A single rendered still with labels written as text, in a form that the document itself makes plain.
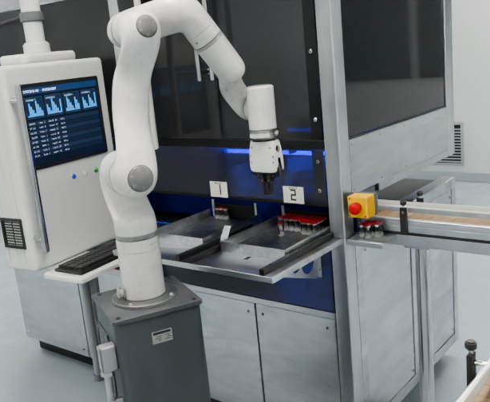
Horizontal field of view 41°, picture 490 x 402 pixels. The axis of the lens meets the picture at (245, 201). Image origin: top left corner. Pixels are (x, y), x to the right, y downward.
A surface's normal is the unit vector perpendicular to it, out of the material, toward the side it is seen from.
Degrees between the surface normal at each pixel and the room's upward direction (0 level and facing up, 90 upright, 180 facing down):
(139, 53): 127
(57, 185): 90
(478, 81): 90
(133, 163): 62
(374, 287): 90
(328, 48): 90
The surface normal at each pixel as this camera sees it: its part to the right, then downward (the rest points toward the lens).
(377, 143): 0.79, 0.07
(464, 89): -0.61, 0.24
